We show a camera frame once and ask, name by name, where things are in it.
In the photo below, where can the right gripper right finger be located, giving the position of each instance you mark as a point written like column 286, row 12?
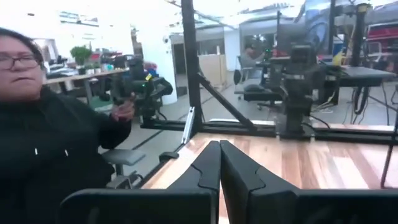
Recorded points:
column 280, row 205

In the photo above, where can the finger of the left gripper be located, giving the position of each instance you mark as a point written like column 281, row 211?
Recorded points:
column 304, row 93
column 290, row 93

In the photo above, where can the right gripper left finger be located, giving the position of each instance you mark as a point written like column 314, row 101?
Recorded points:
column 140, row 205

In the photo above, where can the black idle robot arm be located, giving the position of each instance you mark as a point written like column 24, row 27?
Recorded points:
column 146, row 87

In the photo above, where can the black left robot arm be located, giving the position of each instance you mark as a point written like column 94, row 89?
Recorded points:
column 295, row 118

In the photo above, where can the black office chair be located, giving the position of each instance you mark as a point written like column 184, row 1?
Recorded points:
column 255, row 91

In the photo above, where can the person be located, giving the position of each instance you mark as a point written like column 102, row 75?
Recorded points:
column 46, row 140
column 248, row 56

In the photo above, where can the grey padded chair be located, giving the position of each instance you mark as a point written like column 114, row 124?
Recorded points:
column 124, row 157

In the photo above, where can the dark grey desk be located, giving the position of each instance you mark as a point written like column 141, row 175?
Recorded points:
column 357, row 74

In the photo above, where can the person's hand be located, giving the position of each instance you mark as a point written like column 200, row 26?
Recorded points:
column 122, row 110

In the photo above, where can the white pillar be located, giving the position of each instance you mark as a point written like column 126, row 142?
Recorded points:
column 158, row 62

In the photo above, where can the long wooden worktable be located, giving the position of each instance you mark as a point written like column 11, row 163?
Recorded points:
column 84, row 75

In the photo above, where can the green potted plant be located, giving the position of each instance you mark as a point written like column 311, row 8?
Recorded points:
column 81, row 54

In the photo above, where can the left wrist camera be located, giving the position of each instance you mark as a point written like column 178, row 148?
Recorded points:
column 303, row 54

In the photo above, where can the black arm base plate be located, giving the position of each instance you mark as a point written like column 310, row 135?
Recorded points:
column 293, row 132

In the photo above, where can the black metal table frame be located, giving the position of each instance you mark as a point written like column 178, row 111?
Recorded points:
column 189, row 62

